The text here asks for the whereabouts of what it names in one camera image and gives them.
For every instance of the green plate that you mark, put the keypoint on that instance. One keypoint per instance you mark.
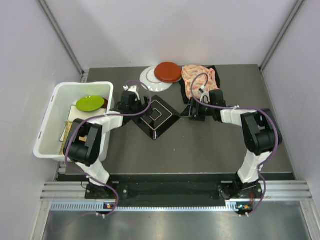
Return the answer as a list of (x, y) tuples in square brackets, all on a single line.
[(90, 103)]

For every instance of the black cloth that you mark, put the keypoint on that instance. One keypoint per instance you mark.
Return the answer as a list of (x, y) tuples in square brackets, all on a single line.
[(217, 75)]

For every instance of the red plate at back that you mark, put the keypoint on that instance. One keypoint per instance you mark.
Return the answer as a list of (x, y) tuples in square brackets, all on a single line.
[(168, 72)]

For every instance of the white round rimmed plate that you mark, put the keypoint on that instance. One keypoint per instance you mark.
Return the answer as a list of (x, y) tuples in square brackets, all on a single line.
[(150, 80)]

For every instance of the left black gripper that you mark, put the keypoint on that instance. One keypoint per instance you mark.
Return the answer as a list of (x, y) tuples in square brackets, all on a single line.
[(142, 109)]

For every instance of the floral pink cloth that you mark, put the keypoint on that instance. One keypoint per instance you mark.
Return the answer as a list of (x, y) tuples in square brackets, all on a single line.
[(197, 75)]

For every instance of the yellow woven square plate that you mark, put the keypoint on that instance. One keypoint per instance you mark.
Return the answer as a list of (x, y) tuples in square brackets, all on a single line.
[(67, 129)]

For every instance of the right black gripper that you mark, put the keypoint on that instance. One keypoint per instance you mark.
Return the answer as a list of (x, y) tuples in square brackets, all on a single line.
[(188, 112)]

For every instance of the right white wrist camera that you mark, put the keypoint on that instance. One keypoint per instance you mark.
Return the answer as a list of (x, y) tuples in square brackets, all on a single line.
[(205, 96)]

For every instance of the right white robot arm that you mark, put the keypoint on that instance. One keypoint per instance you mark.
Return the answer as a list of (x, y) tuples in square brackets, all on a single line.
[(260, 131)]

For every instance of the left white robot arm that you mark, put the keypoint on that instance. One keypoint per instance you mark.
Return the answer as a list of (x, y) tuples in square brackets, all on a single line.
[(83, 143)]

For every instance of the red round plate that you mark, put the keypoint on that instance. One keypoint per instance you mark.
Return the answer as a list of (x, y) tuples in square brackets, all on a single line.
[(105, 104)]

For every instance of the grey cable duct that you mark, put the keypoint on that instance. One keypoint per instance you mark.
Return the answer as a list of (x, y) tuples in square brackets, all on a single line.
[(233, 205)]

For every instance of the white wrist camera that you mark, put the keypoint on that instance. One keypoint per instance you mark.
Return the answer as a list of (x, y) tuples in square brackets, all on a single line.
[(133, 89), (205, 96)]

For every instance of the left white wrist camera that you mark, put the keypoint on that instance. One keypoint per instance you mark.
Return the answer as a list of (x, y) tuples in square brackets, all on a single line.
[(133, 89)]

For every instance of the white plastic bin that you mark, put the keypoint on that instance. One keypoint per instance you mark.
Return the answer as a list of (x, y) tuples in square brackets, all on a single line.
[(49, 141)]

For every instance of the black square plate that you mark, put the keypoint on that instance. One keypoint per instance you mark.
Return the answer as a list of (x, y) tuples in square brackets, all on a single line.
[(163, 116)]

